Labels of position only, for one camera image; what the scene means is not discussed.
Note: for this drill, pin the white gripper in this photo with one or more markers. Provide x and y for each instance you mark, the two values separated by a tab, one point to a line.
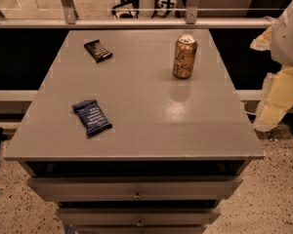
288	41

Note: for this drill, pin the orange soda can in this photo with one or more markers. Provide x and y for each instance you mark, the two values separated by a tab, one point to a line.
185	52

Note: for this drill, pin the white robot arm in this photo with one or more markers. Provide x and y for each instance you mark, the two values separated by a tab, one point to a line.
277	89

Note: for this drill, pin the black chocolate bar wrapper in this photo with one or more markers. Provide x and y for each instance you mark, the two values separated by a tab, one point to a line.
98	52

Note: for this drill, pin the grey drawer cabinet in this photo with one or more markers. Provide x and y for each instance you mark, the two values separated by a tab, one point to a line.
161	125

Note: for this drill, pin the black office chair base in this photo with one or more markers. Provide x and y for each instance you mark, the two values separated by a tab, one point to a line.
126	9

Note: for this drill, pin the blue snack bar wrapper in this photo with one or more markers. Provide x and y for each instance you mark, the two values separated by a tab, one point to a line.
91	116

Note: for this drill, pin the metal window railing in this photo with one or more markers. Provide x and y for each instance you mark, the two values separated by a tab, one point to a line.
64	14

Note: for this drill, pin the top grey drawer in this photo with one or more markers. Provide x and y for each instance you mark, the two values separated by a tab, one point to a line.
87	189

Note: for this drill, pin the grey drawer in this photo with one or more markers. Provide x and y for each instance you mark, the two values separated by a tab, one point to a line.
87	189
138	217

